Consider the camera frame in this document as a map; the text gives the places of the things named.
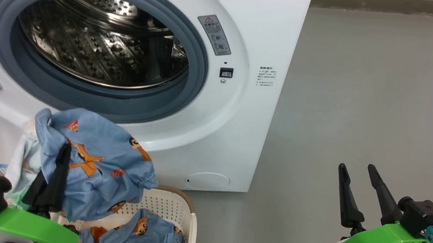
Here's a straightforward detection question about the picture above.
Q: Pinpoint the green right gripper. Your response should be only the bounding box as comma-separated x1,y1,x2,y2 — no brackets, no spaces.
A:
327,159,433,243

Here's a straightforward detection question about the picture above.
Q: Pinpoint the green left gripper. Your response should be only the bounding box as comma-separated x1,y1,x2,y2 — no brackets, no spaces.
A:
0,129,93,243

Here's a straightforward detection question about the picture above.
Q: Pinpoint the blue cartoon print garment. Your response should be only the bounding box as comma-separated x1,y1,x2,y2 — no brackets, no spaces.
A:
72,199,191,243
0,98,168,233

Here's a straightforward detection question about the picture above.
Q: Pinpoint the cream perforated laundry basket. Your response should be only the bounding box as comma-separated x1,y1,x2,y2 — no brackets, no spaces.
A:
52,171,204,243

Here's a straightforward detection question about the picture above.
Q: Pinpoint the white front-load washing machine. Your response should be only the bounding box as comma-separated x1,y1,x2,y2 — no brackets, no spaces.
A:
0,0,315,205

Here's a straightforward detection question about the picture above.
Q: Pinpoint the grey warning sticker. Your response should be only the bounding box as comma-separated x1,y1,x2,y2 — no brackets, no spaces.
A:
193,12,237,58

